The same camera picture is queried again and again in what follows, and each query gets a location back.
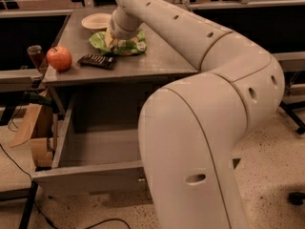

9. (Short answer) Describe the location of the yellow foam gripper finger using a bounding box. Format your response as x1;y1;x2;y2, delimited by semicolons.
104;28;114;48

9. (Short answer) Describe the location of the green rice chip bag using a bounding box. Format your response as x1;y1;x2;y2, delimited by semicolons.
89;30;147;56

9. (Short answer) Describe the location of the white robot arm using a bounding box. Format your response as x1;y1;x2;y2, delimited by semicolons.
110;0;284;229

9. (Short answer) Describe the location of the grey open top drawer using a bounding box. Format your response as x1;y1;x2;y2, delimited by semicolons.
35;85;235;197

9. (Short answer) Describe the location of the beige bowl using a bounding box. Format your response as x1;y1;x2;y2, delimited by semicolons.
81;13;112;32

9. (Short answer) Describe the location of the dark chocolate bar wrapper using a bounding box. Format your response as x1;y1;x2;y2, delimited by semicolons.
78;53;113;70

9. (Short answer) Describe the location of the grey cabinet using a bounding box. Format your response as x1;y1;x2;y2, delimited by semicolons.
44;6;197;113

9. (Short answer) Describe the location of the red apple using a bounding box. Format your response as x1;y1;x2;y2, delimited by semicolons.
47;46;72;72

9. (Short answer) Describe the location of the brown glass cup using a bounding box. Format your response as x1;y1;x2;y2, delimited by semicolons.
27;45;45;71

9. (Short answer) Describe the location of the green bottle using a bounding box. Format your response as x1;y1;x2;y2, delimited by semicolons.
23;92;52;107

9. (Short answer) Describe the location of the cardboard box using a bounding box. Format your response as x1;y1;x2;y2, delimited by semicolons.
10;103;53;168

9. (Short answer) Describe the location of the black stand leg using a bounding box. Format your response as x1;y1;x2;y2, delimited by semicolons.
18;180;38;229

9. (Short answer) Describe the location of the black chair base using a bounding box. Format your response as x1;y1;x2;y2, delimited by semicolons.
280;101;305;135

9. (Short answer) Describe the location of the grey left bench rail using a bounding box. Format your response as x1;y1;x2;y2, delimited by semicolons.
0;11;70;92

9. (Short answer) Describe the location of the black floor cable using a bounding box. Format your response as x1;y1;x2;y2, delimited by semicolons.
0;141;132;229

